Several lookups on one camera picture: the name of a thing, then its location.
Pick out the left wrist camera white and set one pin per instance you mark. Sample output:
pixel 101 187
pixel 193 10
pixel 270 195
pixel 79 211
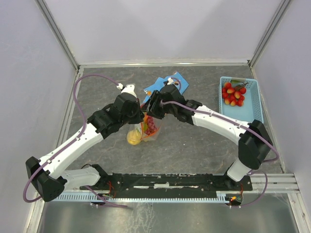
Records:
pixel 129 88

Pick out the green grapes bunch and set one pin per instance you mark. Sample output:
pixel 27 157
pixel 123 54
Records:
pixel 145 126

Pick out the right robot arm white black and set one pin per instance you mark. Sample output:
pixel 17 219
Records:
pixel 252 138

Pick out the red berry cluster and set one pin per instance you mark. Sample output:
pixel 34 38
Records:
pixel 233 95

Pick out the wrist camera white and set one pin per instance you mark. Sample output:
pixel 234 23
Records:
pixel 172 80
pixel 129 88

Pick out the blue plastic basket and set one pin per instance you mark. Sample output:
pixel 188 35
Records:
pixel 251 109

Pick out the purple grapes bunch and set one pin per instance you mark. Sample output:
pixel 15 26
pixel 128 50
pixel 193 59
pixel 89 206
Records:
pixel 151 126

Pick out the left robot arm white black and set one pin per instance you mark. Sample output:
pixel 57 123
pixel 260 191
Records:
pixel 49 174

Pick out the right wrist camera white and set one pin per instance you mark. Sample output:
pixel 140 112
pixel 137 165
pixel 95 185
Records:
pixel 172 80

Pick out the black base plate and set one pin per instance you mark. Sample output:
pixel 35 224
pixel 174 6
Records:
pixel 204 185

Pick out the aluminium frame rail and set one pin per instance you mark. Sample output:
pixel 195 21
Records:
pixel 168 63

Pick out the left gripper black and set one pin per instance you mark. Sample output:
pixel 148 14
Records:
pixel 139 117

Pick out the clear zip bag orange zipper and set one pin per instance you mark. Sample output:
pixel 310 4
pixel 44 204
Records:
pixel 145 137

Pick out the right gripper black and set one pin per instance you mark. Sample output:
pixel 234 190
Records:
pixel 155 97

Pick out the light blue cable duct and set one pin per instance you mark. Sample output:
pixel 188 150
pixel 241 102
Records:
pixel 90 197

